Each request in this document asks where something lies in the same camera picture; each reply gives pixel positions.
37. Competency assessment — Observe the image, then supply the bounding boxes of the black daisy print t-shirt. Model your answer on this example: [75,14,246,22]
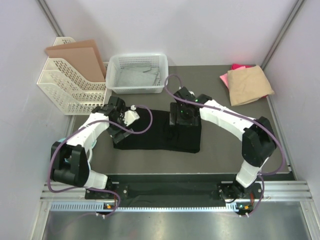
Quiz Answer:
[113,109,202,154]

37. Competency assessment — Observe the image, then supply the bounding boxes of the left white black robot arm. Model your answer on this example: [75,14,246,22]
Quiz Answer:
[49,96,140,199]

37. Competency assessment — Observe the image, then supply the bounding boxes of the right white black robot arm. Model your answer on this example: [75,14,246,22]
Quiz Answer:
[170,86,279,199]

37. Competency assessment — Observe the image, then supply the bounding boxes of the teal cat ear headphones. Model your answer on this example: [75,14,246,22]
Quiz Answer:
[58,138,97,164]

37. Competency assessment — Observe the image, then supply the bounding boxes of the pink folded t-shirt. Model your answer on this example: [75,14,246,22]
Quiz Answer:
[219,73,229,89]

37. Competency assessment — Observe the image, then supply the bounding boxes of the grey folded cloth in basket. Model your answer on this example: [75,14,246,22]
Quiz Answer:
[116,62,160,87]

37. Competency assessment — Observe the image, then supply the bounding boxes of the white perforated plastic basket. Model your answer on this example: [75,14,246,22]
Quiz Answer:
[105,53,169,94]

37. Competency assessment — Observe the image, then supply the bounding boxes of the cream perforated file organizer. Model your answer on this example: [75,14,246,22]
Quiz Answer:
[37,37,108,115]

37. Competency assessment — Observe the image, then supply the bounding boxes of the red folded t-shirt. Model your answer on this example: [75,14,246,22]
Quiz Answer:
[231,63,254,70]

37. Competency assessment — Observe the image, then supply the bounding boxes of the beige folded t-shirt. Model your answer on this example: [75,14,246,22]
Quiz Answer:
[227,65,275,106]

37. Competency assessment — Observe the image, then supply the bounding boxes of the brown cardboard folder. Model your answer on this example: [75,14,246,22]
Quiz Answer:
[45,39,107,83]

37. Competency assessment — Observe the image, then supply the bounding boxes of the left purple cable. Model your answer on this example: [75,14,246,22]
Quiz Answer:
[46,104,155,216]

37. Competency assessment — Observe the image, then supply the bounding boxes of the purple cable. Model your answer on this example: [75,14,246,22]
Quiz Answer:
[164,74,286,217]
[46,104,155,216]

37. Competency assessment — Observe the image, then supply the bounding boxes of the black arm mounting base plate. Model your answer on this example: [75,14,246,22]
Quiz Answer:
[84,174,263,208]

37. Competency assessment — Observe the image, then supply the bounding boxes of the slotted grey cable duct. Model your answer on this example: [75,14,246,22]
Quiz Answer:
[49,201,256,213]

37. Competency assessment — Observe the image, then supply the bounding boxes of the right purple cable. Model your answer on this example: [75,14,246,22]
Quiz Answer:
[164,74,286,217]

